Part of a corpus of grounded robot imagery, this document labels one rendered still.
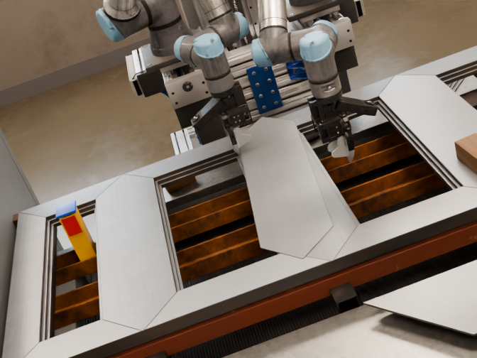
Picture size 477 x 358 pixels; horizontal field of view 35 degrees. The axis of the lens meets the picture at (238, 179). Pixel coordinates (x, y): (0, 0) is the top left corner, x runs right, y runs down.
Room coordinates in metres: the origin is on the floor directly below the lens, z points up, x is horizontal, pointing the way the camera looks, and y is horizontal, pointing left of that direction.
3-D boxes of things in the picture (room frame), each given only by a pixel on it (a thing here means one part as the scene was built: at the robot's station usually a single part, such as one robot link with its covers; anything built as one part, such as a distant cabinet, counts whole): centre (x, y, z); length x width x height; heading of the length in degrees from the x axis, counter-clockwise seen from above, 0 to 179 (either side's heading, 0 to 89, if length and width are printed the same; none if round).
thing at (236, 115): (1.94, -0.05, 1.00); 0.09 x 0.08 x 0.12; 91
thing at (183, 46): (2.04, -0.01, 1.15); 0.11 x 0.11 x 0.08; 26
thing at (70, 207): (1.90, 0.49, 0.88); 0.06 x 0.06 x 0.02; 2
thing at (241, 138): (1.92, -0.04, 0.89); 0.06 x 0.03 x 0.09; 91
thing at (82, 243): (1.90, 0.49, 0.78); 0.05 x 0.05 x 0.19; 2
